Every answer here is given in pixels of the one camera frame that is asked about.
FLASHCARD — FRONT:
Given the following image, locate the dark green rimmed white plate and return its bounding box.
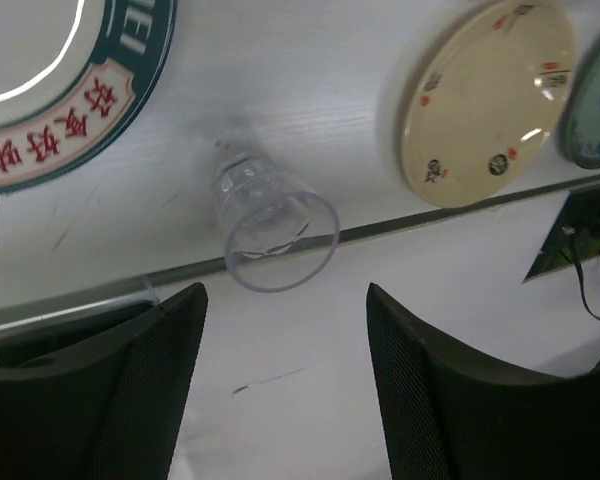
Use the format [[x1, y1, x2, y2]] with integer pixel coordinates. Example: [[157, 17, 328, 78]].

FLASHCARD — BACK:
[[0, 0, 177, 195]]

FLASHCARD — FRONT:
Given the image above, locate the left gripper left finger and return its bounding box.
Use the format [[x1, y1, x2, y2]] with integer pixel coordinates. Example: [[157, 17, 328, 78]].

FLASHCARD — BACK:
[[0, 283, 208, 479]]

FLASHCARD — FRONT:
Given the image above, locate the blue patterned plate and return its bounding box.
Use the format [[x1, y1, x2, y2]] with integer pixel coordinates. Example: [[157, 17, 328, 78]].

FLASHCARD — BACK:
[[558, 35, 600, 170]]

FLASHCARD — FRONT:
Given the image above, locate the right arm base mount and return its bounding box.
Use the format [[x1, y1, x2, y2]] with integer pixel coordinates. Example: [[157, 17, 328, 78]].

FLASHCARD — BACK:
[[522, 187, 600, 321]]

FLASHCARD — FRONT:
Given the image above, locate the cream patterned plate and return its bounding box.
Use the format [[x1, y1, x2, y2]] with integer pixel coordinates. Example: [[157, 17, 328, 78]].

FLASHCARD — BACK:
[[401, 1, 577, 208]]

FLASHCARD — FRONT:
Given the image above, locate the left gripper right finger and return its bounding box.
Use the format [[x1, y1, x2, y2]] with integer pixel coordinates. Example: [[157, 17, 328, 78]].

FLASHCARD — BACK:
[[366, 285, 600, 479]]

